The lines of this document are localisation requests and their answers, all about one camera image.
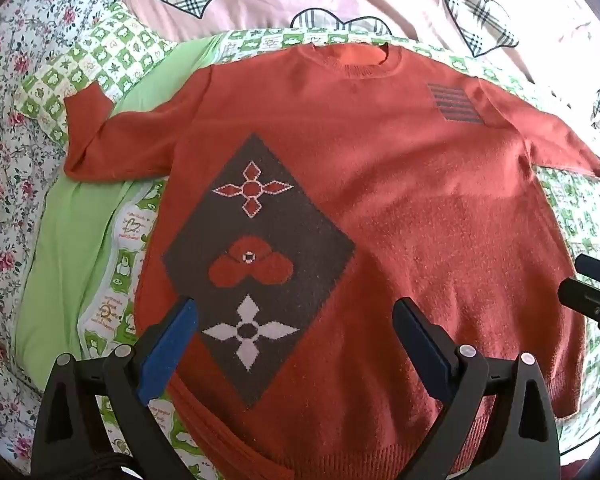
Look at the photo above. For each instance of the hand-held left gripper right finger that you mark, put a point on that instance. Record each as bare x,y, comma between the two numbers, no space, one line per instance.
420,345

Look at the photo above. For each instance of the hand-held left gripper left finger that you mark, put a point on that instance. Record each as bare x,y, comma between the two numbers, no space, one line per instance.
172,345

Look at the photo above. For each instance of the orange knit sweater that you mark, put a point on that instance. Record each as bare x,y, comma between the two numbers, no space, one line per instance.
405,185

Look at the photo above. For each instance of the green patterned quilt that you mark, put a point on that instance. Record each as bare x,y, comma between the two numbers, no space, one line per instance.
60,240

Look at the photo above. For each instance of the floral bed sheet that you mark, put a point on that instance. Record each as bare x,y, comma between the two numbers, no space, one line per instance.
10,185

